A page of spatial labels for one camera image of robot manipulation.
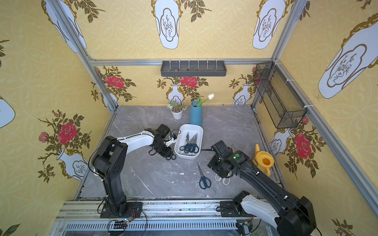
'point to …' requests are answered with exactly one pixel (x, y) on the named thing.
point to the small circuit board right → (240, 226)
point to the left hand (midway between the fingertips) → (166, 155)
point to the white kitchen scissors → (223, 179)
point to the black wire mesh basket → (285, 108)
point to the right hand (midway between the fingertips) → (207, 168)
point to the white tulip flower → (210, 96)
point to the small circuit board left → (122, 224)
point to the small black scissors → (172, 156)
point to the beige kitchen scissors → (187, 139)
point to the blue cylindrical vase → (195, 113)
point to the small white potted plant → (176, 109)
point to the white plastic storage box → (189, 141)
